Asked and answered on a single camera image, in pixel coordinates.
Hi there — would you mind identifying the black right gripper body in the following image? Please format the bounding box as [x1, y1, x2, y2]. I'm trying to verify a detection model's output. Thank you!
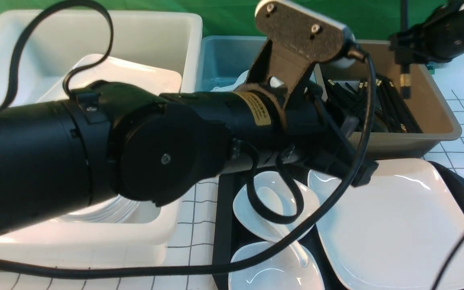
[389, 24, 433, 65]

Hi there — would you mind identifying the white bowl tray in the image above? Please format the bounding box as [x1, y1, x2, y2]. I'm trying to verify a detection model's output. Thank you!
[233, 171, 320, 243]
[228, 246, 325, 290]

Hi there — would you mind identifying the brown plastic bin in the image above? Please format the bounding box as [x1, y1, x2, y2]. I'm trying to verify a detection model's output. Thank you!
[315, 40, 462, 160]

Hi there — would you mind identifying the pile of white spoons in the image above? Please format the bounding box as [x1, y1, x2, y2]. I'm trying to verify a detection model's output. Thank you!
[211, 70, 284, 92]

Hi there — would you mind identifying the pile of black chopsticks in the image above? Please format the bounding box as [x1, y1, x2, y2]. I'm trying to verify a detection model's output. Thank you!
[323, 74, 423, 134]

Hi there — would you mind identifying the large white square plate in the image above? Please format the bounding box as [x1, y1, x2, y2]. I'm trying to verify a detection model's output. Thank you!
[317, 159, 464, 290]

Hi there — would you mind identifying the white checked tablecloth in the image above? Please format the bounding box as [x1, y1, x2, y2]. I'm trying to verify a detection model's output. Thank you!
[0, 55, 464, 290]

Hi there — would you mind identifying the teal plastic bin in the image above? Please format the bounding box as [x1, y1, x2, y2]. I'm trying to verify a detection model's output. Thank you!
[195, 35, 266, 91]

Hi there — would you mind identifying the stack of white bowls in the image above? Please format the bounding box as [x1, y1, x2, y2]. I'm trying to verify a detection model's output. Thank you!
[52, 196, 140, 223]

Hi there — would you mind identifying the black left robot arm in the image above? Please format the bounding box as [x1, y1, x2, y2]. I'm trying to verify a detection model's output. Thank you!
[0, 81, 355, 236]

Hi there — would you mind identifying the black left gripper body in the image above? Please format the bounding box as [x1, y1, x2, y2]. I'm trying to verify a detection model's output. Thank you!
[293, 83, 379, 187]

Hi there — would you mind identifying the large white plastic bin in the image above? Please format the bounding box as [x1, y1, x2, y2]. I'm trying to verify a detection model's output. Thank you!
[0, 10, 203, 269]

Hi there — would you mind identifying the white ceramic soup spoon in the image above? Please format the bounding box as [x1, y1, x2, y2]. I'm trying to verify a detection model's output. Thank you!
[257, 187, 309, 268]

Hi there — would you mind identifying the stack of white square plates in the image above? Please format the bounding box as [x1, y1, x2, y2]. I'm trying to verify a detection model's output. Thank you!
[30, 54, 182, 104]

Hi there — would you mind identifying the black camera cable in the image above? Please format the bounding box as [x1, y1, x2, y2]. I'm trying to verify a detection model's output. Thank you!
[0, 0, 377, 279]

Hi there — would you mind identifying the black serving tray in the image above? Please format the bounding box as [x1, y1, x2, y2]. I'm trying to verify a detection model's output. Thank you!
[212, 163, 464, 290]

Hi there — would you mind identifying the green cloth backdrop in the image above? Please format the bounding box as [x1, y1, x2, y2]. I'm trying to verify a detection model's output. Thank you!
[0, 0, 450, 41]

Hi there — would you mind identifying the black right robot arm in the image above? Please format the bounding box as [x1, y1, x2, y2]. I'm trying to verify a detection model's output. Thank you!
[389, 0, 464, 65]

